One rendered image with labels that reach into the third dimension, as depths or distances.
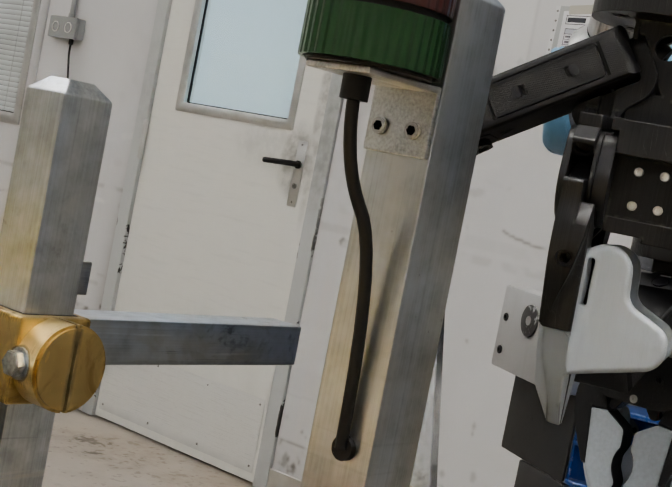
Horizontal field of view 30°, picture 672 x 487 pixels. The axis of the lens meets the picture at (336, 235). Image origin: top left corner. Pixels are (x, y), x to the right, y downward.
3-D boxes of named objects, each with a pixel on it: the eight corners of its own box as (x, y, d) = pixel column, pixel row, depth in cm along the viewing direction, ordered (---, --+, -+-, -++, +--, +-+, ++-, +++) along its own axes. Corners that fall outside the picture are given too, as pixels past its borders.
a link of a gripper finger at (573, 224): (565, 334, 57) (604, 145, 57) (532, 326, 58) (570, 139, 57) (580, 328, 62) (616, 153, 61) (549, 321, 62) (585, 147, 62)
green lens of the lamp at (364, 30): (358, 73, 56) (367, 24, 55) (468, 87, 52) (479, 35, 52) (267, 46, 51) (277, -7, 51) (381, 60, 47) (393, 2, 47)
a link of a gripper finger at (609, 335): (642, 456, 57) (684, 259, 57) (517, 424, 59) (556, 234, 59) (649, 446, 60) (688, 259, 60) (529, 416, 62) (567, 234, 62)
